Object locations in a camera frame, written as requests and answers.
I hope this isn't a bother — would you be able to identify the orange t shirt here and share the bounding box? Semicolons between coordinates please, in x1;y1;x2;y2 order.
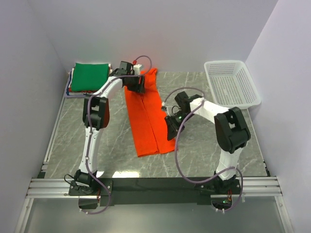
124;68;175;157

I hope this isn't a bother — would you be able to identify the green folded t shirt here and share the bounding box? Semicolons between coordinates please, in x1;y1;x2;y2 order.
71;63;110;92

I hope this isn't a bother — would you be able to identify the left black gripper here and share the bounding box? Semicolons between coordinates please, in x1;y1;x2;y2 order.
126;73;146;94

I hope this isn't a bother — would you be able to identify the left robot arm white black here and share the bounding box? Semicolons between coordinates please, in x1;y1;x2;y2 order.
70;61;145;195

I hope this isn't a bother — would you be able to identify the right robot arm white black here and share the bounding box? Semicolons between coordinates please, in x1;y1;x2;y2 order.
165;91;251;194

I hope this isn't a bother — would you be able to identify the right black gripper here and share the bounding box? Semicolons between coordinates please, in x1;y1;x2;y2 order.
164;111;194;141

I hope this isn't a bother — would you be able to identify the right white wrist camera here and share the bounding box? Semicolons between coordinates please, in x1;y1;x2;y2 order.
161;101;170;114

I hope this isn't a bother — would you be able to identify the black base bar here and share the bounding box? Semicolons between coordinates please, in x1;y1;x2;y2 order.
69;177;242;209

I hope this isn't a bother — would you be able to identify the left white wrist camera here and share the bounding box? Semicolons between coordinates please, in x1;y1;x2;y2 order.
133;60;142;75

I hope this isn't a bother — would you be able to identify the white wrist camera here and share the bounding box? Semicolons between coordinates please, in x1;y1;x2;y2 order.
133;60;142;75
161;101;170;114

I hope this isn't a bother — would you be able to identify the stack of folded shirts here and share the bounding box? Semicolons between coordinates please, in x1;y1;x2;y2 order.
64;63;112;98

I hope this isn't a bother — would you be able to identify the white plastic basket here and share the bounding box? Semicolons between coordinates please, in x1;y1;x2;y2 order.
204;60;261;109

